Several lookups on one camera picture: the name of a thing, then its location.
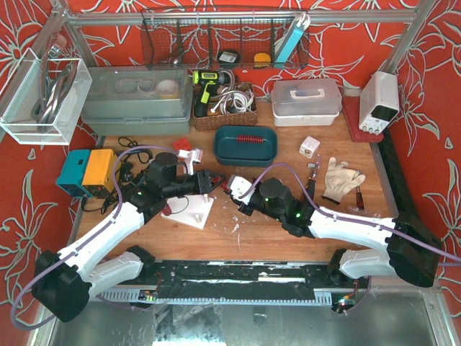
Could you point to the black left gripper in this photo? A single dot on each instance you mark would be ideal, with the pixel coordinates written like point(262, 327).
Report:
point(201, 182)

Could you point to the red coil spring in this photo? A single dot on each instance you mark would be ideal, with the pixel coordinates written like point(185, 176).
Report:
point(167, 210)
point(224, 186)
point(243, 139)
point(255, 139)

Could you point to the red cube power socket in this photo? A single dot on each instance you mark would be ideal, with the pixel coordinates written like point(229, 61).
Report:
point(182, 144)

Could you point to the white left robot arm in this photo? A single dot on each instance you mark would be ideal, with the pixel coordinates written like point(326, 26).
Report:
point(65, 281)

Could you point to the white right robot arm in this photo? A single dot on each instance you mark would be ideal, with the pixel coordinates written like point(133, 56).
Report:
point(401, 246)

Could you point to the teal plastic tray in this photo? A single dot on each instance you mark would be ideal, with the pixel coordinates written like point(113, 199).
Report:
point(229, 152)

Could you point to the white peg base board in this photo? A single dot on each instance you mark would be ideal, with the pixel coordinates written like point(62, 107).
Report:
point(190, 210)

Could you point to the woven wicker basket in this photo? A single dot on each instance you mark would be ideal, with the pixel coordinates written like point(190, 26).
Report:
point(213, 122)

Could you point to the white cube charger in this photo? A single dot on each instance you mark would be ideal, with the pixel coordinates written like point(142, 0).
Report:
point(309, 147)

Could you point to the white work glove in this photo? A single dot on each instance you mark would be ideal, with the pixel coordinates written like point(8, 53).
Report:
point(340, 180)

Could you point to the small red screwdriver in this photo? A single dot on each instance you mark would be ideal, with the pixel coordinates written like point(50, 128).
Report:
point(359, 199)

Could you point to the white lidded storage box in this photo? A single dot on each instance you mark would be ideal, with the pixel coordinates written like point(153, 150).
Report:
point(305, 102)

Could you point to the grey plastic storage box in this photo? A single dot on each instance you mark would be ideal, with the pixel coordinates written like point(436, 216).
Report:
point(137, 101)

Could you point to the yellow device box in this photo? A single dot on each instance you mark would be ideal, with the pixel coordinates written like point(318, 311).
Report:
point(97, 179)

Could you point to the yellow tape measure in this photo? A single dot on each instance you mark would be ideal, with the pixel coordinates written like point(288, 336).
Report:
point(262, 60)

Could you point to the teal device box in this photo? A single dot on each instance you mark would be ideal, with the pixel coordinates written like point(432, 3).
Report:
point(72, 173)

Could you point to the white power supply unit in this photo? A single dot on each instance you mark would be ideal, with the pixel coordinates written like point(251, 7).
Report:
point(378, 103)

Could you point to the blue white power strip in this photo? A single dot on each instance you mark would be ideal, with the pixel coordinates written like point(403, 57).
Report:
point(284, 47)

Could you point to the clear acrylic bin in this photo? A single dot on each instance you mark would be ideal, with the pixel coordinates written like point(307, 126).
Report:
point(44, 106)

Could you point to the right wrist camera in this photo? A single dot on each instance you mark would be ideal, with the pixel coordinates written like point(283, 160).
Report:
point(240, 188)

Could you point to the orange handled screwdriver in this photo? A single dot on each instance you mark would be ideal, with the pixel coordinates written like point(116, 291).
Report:
point(314, 167)

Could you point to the yellow green cordless drill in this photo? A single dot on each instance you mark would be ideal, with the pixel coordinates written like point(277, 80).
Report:
point(209, 82)

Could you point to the black wire mesh shelf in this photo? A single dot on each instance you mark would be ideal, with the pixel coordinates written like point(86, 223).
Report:
point(193, 36)

